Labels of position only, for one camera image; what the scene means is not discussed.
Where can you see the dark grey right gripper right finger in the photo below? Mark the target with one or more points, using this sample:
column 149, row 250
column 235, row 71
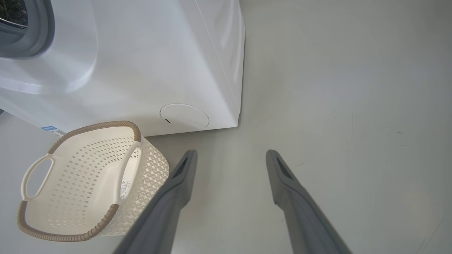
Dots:
column 300, row 211

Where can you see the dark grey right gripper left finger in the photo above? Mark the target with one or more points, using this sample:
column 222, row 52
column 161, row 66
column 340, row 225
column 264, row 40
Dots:
column 166, row 211

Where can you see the basket product label sticker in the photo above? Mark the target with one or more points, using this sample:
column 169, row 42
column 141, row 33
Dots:
column 125, row 189

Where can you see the white front-load washing machine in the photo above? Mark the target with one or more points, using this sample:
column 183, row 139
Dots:
column 141, row 53

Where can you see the cream perforated laundry basket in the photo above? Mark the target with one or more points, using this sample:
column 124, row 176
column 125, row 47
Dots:
column 84, row 183

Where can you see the blue energy label sticker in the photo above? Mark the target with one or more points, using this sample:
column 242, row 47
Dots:
column 53, row 130

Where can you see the round white filter cover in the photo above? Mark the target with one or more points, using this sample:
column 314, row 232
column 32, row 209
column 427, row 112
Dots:
column 185, row 116

